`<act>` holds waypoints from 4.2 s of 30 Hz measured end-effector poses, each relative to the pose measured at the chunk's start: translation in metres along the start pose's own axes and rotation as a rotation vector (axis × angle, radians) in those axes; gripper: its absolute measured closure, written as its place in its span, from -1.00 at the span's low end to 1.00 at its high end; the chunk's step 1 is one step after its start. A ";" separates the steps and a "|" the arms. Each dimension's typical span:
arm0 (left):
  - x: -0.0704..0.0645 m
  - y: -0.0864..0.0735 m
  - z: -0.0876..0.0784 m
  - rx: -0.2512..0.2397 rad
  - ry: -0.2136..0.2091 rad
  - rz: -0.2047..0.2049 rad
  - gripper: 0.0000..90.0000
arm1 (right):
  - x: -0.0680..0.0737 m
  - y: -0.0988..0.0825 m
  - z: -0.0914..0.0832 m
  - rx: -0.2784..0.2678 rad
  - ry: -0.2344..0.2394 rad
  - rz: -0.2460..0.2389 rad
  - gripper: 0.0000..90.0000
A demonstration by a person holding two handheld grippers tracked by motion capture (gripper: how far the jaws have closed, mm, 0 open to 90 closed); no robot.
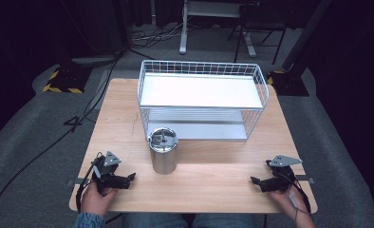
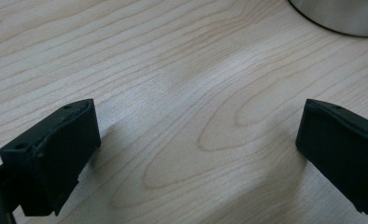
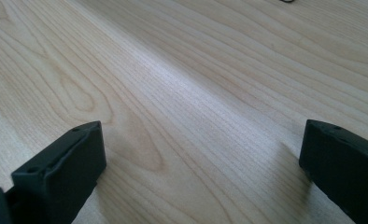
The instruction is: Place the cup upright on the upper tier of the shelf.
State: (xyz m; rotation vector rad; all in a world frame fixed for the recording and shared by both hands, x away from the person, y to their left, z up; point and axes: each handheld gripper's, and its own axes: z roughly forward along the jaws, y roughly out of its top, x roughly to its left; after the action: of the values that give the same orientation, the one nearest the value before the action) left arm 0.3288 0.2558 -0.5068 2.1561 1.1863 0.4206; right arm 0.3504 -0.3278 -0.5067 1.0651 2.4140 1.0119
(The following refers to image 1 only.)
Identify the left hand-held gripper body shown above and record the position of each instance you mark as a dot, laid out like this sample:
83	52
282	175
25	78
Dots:
107	175

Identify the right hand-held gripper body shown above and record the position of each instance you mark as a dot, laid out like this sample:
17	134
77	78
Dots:
281	177

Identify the person's leg in jeans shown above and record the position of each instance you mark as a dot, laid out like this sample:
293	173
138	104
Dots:
224	221
155	221

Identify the person's left hand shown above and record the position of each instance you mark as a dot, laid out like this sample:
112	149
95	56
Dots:
96	199

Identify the person's left leg in jeans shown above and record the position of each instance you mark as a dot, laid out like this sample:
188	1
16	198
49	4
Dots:
155	221

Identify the white desk frame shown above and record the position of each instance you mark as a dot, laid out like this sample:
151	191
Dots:
184	28

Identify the grey flat stand base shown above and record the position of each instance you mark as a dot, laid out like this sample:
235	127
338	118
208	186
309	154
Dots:
93	60

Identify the black base with hazard tape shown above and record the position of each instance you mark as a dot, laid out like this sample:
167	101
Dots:
288	84
66	80

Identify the person's right hand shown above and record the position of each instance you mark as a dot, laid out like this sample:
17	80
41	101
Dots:
289	202

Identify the black chair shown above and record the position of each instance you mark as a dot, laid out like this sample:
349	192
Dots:
261	19

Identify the grey tape strip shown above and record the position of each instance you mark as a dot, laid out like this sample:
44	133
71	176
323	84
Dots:
74	182
307	179

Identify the person's right leg in jeans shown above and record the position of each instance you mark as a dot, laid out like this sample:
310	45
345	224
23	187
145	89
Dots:
224	221

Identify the dark slanted stand pole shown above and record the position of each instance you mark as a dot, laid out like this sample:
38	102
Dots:
305	31

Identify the stainless steel canister with lid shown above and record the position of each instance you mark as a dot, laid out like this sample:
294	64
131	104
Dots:
163	152

